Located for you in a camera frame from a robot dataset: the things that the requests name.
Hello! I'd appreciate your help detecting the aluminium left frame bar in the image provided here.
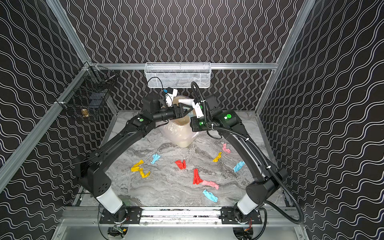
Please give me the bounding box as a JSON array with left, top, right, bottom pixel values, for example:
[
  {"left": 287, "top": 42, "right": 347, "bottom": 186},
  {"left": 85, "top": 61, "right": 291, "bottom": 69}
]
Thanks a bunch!
[{"left": 1, "top": 63, "right": 90, "bottom": 191}]

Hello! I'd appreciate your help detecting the light blue paper scrap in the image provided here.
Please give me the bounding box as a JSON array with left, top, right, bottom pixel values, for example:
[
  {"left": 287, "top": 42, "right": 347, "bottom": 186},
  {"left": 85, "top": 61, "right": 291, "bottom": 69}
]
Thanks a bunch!
[{"left": 151, "top": 154, "right": 161, "bottom": 165}]

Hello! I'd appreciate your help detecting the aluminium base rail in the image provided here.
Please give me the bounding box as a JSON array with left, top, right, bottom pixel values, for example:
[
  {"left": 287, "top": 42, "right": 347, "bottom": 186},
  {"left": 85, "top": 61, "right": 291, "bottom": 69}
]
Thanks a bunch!
[{"left": 59, "top": 205, "right": 304, "bottom": 228}]

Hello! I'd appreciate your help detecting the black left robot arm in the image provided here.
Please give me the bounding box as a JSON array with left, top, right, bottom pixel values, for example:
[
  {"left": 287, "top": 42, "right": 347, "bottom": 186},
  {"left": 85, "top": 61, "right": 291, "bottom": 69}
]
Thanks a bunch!
[{"left": 73, "top": 93, "right": 193, "bottom": 221}]

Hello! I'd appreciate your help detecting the aluminium right frame post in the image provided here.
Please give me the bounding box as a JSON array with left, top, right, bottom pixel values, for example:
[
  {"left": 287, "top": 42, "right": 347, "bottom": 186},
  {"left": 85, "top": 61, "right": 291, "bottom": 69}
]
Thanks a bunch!
[{"left": 256, "top": 0, "right": 316, "bottom": 116}]

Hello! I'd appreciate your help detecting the white wire mesh basket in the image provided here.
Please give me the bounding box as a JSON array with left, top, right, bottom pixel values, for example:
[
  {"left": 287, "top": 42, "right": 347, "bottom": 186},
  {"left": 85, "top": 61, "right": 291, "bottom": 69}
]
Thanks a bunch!
[{"left": 144, "top": 62, "right": 212, "bottom": 89}]

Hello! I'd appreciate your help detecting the cream plastic waste bin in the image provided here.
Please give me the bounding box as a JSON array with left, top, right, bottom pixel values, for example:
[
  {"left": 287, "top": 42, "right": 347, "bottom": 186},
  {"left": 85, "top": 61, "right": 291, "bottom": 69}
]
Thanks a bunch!
[{"left": 161, "top": 95, "right": 199, "bottom": 148}]

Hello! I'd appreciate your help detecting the red paper scrap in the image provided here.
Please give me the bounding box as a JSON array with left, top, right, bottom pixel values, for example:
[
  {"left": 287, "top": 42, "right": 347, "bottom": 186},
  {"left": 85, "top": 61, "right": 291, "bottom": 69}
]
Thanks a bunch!
[
  {"left": 175, "top": 160, "right": 187, "bottom": 170},
  {"left": 193, "top": 169, "right": 203, "bottom": 185}
]

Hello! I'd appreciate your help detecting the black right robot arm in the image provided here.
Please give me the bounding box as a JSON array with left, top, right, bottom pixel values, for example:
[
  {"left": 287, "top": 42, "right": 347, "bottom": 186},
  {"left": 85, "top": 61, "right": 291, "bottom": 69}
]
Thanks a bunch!
[{"left": 191, "top": 96, "right": 288, "bottom": 216}]

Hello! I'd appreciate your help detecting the aluminium corner frame post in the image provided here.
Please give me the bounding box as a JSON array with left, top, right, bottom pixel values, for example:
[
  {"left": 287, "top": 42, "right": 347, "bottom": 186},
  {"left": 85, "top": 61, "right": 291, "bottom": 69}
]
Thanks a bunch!
[{"left": 46, "top": 0, "right": 91, "bottom": 63}]

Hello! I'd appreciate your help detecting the pink paper scrap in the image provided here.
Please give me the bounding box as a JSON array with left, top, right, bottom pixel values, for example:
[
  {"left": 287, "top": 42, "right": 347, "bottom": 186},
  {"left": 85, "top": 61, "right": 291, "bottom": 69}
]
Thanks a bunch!
[
  {"left": 201, "top": 181, "right": 219, "bottom": 190},
  {"left": 222, "top": 143, "right": 231, "bottom": 154}
]

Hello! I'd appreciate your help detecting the aluminium rear frame bar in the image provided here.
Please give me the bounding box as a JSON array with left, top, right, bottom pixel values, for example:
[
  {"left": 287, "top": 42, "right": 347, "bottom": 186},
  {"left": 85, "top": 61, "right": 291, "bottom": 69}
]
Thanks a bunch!
[{"left": 91, "top": 62, "right": 278, "bottom": 71}]

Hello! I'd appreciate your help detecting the aluminium frame bar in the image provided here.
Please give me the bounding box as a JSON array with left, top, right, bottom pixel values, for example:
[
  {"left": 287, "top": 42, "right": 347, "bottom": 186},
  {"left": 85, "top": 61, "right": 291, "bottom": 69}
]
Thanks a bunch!
[
  {"left": 1, "top": 63, "right": 90, "bottom": 191},
  {"left": 91, "top": 62, "right": 278, "bottom": 71}
]

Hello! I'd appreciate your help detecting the yellow paper scrap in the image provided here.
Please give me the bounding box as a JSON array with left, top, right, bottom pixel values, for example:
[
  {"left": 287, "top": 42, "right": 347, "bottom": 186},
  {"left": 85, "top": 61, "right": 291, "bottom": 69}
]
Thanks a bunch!
[
  {"left": 213, "top": 152, "right": 222, "bottom": 163},
  {"left": 139, "top": 168, "right": 151, "bottom": 179},
  {"left": 131, "top": 160, "right": 144, "bottom": 172}
]

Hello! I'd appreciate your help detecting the black wire basket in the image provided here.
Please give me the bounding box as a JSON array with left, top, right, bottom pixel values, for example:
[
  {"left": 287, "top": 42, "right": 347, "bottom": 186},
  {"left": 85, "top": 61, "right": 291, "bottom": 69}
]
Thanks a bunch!
[{"left": 60, "top": 66, "right": 118, "bottom": 122}]

